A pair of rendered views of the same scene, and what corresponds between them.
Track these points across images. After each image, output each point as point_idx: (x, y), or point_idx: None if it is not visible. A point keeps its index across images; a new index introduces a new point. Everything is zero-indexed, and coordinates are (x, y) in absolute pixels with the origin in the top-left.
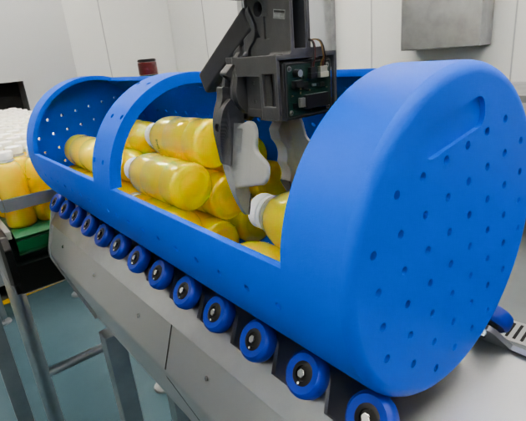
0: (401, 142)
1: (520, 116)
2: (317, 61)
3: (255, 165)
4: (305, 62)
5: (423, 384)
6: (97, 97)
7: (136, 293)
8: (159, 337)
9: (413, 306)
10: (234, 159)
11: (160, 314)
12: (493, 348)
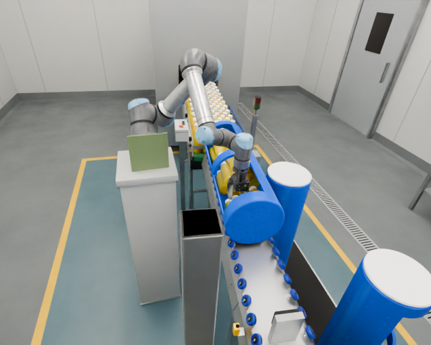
0: (239, 209)
1: (278, 208)
2: (244, 183)
3: (230, 194)
4: (241, 183)
5: (243, 242)
6: (227, 126)
7: (213, 194)
8: (214, 207)
9: (241, 230)
10: (228, 190)
11: (215, 203)
12: (269, 245)
